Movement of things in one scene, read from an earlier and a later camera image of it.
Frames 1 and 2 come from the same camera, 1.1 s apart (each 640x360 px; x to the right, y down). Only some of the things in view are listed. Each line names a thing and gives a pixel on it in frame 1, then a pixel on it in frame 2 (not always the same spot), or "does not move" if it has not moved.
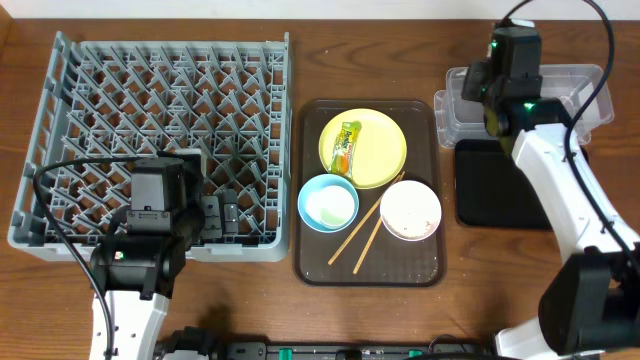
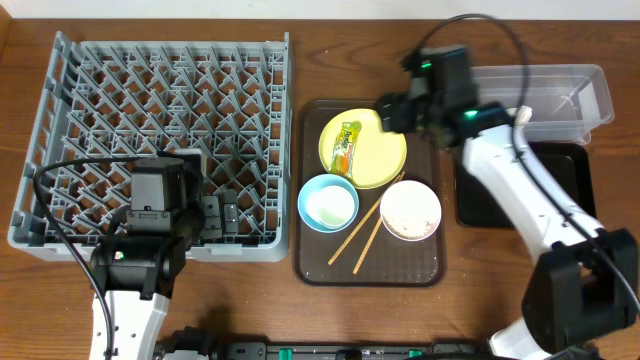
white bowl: (410, 210) does not move
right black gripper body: (473, 81) to (395, 116)
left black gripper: (214, 216) does not move
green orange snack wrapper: (343, 156) does not move
